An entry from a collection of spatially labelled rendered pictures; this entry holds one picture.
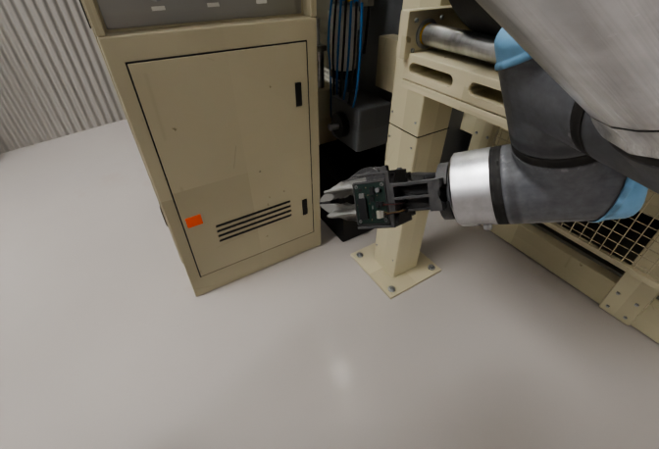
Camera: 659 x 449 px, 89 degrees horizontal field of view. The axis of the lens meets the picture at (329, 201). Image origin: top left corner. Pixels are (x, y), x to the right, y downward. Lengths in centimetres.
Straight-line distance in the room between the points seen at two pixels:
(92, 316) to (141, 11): 104
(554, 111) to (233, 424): 105
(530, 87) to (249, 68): 81
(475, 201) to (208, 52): 78
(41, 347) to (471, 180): 142
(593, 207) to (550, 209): 3
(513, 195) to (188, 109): 83
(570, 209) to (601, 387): 105
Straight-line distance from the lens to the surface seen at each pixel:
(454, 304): 137
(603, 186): 38
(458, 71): 75
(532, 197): 38
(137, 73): 96
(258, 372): 119
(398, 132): 106
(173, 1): 100
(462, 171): 39
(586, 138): 28
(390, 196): 41
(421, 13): 84
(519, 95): 32
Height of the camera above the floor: 105
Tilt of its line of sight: 37 degrees down
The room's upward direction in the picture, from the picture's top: straight up
